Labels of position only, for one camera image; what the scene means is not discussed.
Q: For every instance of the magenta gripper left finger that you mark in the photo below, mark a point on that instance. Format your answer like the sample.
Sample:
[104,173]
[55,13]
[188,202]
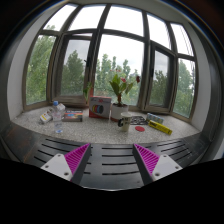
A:
[70,166]

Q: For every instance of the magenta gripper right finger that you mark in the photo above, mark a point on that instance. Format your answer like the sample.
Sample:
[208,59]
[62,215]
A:
[152,166]

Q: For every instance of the clear plastic water bottle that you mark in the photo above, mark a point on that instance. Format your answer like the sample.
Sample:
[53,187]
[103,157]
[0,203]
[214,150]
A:
[57,118]

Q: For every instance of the black slatted radiator cover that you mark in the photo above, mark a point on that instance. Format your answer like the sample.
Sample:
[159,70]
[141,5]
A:
[105,166]

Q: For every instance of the red round coaster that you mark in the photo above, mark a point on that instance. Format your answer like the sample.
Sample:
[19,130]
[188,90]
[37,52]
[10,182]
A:
[140,128]

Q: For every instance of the yellow long box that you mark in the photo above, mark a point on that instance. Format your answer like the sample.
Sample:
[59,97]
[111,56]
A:
[160,127]

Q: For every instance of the light blue small box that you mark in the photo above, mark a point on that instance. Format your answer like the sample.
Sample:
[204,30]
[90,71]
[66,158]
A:
[155,118]

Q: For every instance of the black patterned mat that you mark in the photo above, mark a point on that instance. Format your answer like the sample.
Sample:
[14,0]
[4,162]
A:
[138,120]

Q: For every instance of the dark colourful flat box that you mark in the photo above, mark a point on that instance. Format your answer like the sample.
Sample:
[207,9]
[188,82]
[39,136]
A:
[73,116]

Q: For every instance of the small white yellow packet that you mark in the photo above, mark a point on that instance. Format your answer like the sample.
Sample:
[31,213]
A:
[45,117]

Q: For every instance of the red and white box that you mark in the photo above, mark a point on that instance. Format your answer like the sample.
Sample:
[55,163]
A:
[99,107]

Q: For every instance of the small green plant left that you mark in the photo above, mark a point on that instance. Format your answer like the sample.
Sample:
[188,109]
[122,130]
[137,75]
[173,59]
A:
[86,91]

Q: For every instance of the potted plant in white pot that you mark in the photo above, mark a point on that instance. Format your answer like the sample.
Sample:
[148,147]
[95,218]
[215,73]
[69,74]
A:
[120,86]

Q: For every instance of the dark framed bay window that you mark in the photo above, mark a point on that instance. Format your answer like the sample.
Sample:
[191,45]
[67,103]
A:
[92,42]

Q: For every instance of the white mug with dark handle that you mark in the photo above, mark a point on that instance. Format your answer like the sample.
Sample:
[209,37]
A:
[124,121]

